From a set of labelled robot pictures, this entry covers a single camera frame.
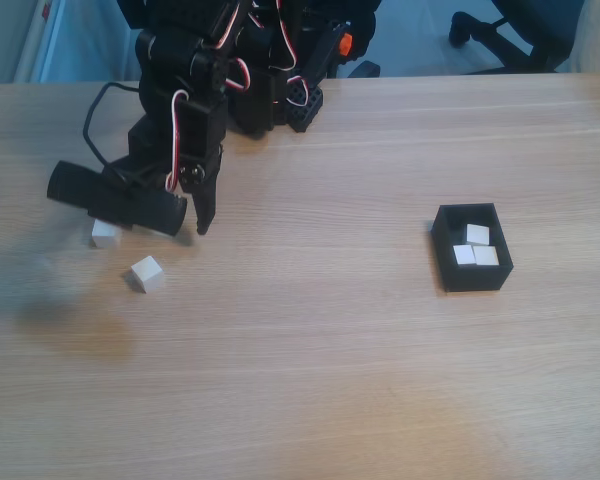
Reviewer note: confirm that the white cube block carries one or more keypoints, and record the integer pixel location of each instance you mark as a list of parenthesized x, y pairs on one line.
[(463, 254), (478, 234), (105, 237), (147, 272), (485, 255)]

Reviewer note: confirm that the black open box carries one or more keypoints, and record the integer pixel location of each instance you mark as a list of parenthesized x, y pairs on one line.
[(480, 280)]

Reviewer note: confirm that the black oval webcam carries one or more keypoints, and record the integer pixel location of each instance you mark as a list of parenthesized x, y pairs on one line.
[(80, 187)]

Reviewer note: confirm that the white board with red mark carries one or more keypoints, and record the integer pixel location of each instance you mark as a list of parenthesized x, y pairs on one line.
[(80, 45)]

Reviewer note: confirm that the black clamp with orange button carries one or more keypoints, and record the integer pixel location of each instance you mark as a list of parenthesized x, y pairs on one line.
[(346, 44)]

